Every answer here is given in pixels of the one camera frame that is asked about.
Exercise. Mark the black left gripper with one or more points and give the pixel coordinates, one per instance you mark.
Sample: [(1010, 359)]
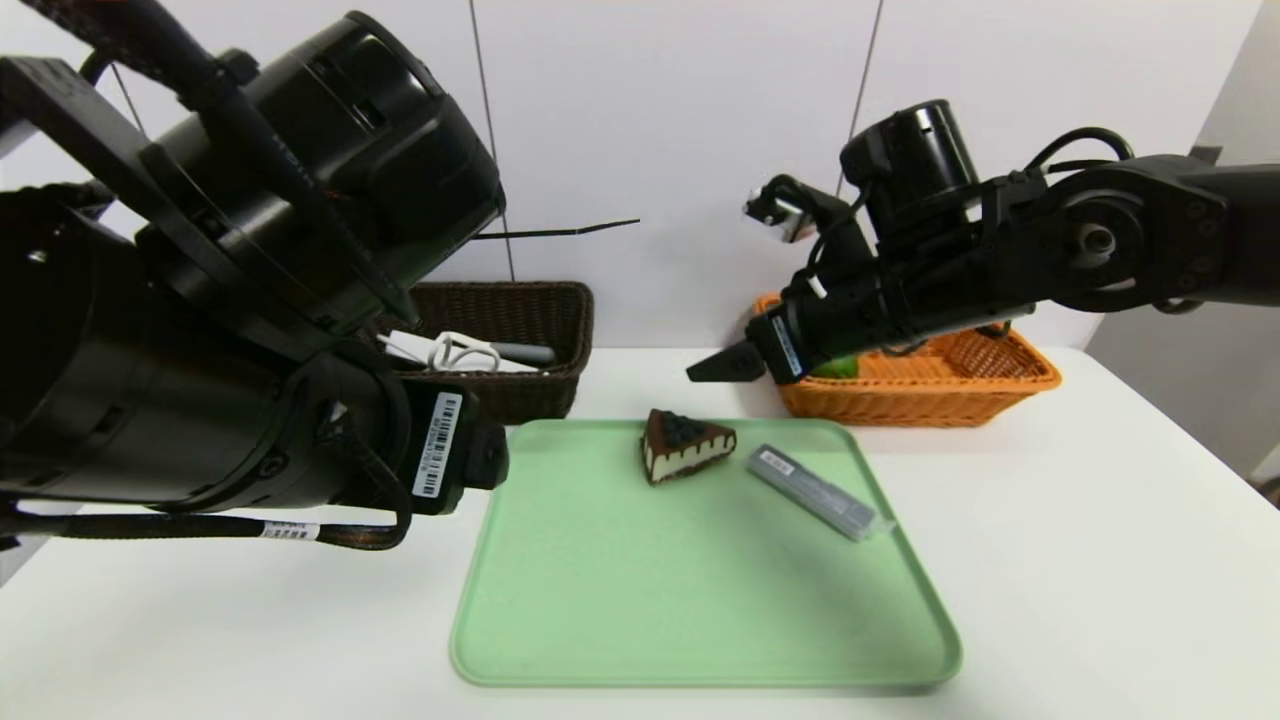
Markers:
[(441, 446)]

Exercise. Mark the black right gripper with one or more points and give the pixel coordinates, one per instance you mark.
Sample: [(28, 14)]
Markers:
[(780, 345)]

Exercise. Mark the chocolate blueberry cake slice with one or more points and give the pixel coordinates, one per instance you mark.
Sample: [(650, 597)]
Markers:
[(685, 460)]

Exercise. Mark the green lime fruit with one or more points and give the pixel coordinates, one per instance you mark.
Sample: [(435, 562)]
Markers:
[(835, 368)]

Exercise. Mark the grey pencil lead case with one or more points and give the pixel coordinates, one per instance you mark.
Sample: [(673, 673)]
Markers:
[(810, 490)]

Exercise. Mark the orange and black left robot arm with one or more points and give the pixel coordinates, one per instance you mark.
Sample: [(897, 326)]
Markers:
[(150, 300)]

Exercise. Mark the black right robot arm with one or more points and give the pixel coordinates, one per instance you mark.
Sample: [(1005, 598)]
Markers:
[(1100, 240)]

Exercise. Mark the dark brown wicker basket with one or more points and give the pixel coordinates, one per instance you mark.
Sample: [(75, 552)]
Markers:
[(530, 310)]

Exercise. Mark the orange wicker basket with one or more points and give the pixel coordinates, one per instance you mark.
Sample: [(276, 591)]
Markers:
[(950, 385)]

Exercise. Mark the light green plastic tray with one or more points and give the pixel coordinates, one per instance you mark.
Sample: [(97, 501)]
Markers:
[(620, 600)]

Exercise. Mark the white brown background object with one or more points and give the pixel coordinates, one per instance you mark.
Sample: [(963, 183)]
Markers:
[(1270, 485)]

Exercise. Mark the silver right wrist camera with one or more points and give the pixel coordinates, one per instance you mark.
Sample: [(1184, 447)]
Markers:
[(775, 212)]

